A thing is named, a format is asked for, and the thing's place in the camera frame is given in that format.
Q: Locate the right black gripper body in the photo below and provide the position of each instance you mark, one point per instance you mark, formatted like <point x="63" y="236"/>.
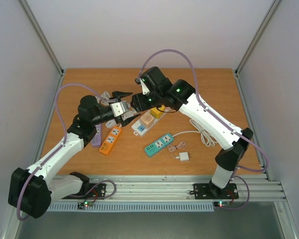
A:
<point x="135" y="102"/>

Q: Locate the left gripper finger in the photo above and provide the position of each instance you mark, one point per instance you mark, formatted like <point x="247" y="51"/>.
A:
<point x="119" y="94"/>
<point x="129" y="120"/>

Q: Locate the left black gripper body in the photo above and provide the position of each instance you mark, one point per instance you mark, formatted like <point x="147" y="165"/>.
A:
<point x="118" y="121"/>

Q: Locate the beige cube socket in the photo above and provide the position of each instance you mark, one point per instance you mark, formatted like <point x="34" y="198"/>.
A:
<point x="146" y="120"/>

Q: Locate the yellow cube socket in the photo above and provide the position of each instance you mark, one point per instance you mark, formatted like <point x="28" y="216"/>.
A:
<point x="156" y="113"/>

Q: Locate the white charger with pink cable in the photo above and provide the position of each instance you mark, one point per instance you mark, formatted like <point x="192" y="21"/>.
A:
<point x="182" y="156"/>

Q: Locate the small white USB charger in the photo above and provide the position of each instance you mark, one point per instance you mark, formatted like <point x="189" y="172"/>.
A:
<point x="110" y="123"/>

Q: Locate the white cube socket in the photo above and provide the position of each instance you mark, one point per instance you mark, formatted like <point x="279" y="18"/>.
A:
<point x="130" y="115"/>

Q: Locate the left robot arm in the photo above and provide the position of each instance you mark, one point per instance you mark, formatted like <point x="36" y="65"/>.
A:
<point x="33" y="189"/>

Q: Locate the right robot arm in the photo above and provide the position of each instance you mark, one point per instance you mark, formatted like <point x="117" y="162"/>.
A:
<point x="158" y="90"/>

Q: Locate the long white power strip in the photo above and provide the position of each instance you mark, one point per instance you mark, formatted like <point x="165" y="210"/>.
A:
<point x="140" y="130"/>

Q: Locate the orange power strip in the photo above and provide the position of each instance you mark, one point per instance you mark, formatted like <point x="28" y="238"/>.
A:
<point x="110" y="140"/>

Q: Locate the purple power strip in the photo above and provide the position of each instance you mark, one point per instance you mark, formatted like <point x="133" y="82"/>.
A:
<point x="97" y="139"/>

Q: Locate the teal power strip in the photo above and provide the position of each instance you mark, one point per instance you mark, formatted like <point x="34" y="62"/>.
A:
<point x="159" y="145"/>

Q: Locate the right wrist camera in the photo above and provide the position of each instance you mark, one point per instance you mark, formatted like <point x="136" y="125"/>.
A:
<point x="141" y="82"/>

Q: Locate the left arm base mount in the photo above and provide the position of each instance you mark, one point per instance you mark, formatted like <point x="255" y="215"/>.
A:
<point x="100" y="190"/>

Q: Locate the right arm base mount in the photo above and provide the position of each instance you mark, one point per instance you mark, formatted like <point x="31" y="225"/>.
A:
<point x="206" y="191"/>

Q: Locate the grey slotted cable duct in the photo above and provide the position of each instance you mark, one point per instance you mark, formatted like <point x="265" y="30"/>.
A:
<point x="122" y="207"/>

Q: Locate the aluminium rail frame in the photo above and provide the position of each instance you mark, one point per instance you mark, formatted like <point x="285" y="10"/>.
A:
<point x="170" y="188"/>

